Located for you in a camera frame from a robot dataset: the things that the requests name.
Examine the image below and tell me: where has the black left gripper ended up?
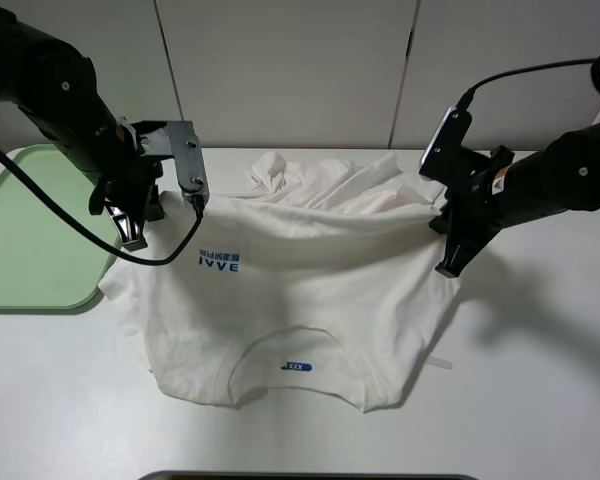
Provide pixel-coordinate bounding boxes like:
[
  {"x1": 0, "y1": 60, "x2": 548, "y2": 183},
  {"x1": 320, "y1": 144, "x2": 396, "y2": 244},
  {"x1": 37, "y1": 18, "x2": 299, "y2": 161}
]
[{"x1": 88, "y1": 120, "x2": 169, "y2": 250}]

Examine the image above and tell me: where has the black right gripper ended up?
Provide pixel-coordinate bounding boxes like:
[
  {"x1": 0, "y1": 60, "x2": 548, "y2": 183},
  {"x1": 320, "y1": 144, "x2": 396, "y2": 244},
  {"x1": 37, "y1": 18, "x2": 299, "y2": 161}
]
[{"x1": 429, "y1": 145, "x2": 514, "y2": 278}]

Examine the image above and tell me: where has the white short sleeve t-shirt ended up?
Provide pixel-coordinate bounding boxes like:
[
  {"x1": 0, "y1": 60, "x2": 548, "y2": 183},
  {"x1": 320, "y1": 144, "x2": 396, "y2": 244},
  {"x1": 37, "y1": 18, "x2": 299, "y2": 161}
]
[{"x1": 100, "y1": 152, "x2": 459, "y2": 412}]

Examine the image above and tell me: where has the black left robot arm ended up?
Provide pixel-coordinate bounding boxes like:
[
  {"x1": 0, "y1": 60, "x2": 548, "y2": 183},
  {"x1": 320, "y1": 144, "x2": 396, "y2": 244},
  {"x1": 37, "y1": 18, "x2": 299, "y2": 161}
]
[{"x1": 0, "y1": 7, "x2": 165, "y2": 251}]

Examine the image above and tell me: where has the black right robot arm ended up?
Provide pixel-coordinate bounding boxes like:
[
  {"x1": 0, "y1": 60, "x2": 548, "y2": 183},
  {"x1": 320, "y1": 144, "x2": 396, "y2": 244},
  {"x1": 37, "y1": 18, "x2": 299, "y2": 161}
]
[{"x1": 419, "y1": 109, "x2": 600, "y2": 278}]

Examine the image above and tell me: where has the green plastic tray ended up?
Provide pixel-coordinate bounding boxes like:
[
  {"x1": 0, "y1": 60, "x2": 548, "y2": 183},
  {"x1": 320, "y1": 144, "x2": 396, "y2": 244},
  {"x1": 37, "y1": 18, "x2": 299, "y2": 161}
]
[{"x1": 0, "y1": 145, "x2": 120, "y2": 312}]

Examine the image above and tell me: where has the tape marker right of shirt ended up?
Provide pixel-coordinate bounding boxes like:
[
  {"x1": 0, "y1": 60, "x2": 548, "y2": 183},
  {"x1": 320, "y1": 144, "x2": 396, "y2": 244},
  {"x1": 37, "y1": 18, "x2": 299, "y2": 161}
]
[{"x1": 426, "y1": 356, "x2": 453, "y2": 370}]

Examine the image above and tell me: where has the black left camera cable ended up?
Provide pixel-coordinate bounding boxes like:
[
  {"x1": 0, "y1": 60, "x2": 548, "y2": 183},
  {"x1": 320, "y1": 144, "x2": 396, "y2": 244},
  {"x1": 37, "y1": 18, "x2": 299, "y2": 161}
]
[{"x1": 0, "y1": 132, "x2": 206, "y2": 266}]

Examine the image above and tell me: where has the black camera cable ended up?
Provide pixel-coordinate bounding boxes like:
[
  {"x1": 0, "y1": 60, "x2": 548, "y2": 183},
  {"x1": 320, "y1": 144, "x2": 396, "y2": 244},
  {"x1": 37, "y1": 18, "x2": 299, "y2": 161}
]
[
  {"x1": 454, "y1": 44, "x2": 600, "y2": 111},
  {"x1": 0, "y1": 132, "x2": 206, "y2": 266}
]

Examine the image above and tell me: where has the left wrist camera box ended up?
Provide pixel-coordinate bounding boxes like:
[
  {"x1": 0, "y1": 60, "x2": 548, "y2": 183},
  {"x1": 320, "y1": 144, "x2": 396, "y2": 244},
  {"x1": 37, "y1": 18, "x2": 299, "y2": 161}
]
[{"x1": 165, "y1": 121, "x2": 209, "y2": 209}]

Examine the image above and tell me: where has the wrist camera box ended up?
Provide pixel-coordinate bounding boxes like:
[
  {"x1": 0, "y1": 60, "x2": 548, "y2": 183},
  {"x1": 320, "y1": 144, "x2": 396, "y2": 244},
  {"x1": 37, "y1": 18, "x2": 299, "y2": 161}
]
[
  {"x1": 419, "y1": 107, "x2": 472, "y2": 186},
  {"x1": 165, "y1": 121, "x2": 209, "y2": 209}
]

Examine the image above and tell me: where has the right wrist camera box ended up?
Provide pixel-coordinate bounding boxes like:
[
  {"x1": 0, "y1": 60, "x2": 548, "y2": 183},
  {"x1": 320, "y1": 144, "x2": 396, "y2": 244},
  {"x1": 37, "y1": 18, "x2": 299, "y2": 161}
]
[{"x1": 419, "y1": 107, "x2": 472, "y2": 186}]

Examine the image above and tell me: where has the black right camera cable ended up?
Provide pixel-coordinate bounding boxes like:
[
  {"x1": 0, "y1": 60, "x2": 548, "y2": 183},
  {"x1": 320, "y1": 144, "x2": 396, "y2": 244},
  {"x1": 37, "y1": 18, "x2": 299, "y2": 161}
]
[{"x1": 454, "y1": 44, "x2": 600, "y2": 111}]

